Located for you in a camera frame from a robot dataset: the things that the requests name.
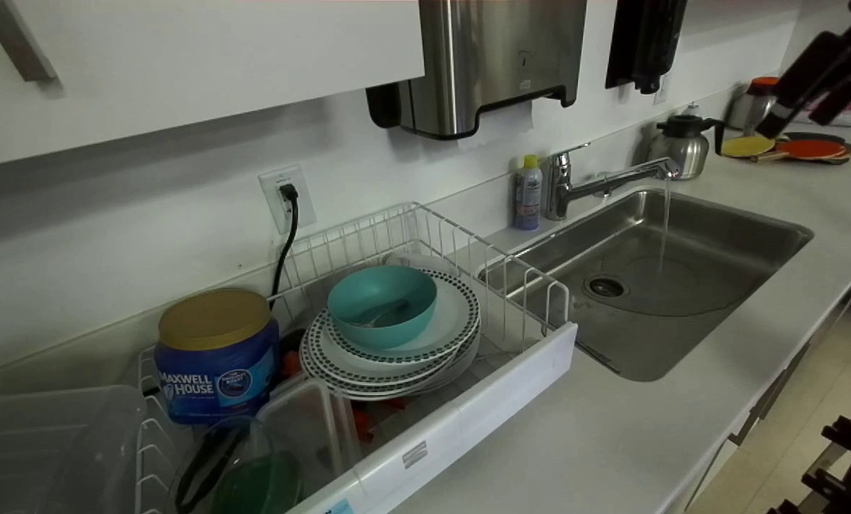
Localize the black power cable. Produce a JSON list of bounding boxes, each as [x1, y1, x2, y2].
[[268, 179, 304, 299]]

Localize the grey cabinet handle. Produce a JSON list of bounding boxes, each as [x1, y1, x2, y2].
[[0, 0, 64, 86]]

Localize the blue coffee can yellow lid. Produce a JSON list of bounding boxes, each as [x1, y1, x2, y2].
[[151, 285, 284, 429]]

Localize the dish soap bottle yellow cap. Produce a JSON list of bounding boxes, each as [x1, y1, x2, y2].
[[511, 153, 549, 235]]

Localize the chrome sink tap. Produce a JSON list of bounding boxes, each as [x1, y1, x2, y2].
[[542, 142, 684, 219]]

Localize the yellow sponge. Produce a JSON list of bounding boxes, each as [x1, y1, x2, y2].
[[716, 132, 781, 162]]

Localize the white wire dish rack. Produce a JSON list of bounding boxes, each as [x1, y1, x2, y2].
[[128, 201, 581, 514]]

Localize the black wall dispenser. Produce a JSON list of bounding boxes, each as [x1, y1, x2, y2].
[[604, 0, 691, 96]]

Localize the black metal stand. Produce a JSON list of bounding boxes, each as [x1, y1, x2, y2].
[[769, 379, 851, 514]]

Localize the green plastic lid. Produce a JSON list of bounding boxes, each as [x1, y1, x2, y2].
[[210, 452, 305, 514]]

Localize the sink drain strainer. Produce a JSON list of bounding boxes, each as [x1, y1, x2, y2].
[[587, 273, 629, 299]]

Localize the large clear plastic container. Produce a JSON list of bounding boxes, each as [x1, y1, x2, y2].
[[0, 383, 151, 514]]

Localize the orange plate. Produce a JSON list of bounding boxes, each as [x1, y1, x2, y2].
[[771, 132, 851, 168]]

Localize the white wall cabinet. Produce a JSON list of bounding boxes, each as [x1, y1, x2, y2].
[[0, 0, 428, 171]]

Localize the steel carafe black lid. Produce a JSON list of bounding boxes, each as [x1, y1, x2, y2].
[[647, 112, 725, 186]]

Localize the steel carafe orange lid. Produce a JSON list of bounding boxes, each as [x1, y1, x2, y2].
[[725, 75, 784, 133]]

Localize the small clear plastic container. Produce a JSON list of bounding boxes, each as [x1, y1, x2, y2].
[[252, 376, 362, 490]]

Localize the stainless steel sink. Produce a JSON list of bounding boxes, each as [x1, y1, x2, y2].
[[479, 183, 816, 385]]

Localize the teal bowl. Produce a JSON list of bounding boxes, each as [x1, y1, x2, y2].
[[325, 263, 439, 355]]

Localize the white wall power outlet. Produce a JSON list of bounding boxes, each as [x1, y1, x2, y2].
[[257, 165, 321, 236]]

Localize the stainless paper towel dispenser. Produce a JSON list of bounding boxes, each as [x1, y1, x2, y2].
[[367, 0, 592, 142]]

